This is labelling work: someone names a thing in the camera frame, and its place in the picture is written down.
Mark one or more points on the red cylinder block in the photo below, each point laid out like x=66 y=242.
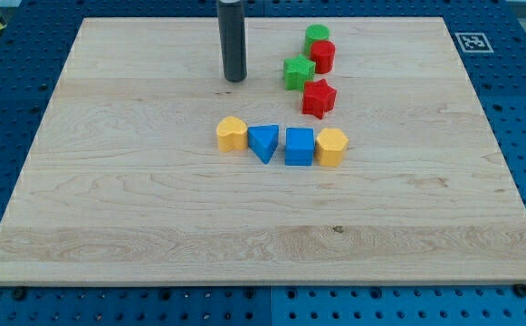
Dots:
x=322 y=52

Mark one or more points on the green cylinder block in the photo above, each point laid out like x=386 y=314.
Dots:
x=313 y=33

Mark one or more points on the black bolt front right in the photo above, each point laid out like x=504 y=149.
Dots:
x=519 y=290

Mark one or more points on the green star block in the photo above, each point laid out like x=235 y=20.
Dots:
x=296 y=71

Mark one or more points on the light wooden board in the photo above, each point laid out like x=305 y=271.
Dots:
x=124 y=184

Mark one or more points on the blue triangle block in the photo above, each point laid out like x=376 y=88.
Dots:
x=263 y=141

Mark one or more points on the black bolt front left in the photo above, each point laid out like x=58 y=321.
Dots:
x=18 y=294

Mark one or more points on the black bolt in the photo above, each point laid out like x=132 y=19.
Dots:
x=18 y=294
x=519 y=290

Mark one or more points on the red star block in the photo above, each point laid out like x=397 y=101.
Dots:
x=318 y=98

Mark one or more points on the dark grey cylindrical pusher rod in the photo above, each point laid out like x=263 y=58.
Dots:
x=230 y=15

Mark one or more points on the yellow heart block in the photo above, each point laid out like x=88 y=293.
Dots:
x=231 y=133

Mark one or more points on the blue cube block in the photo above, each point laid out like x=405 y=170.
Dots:
x=299 y=146

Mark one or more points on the yellow hexagon block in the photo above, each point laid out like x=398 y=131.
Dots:
x=330 y=147

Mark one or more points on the white fiducial marker tag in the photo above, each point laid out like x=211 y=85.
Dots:
x=473 y=42

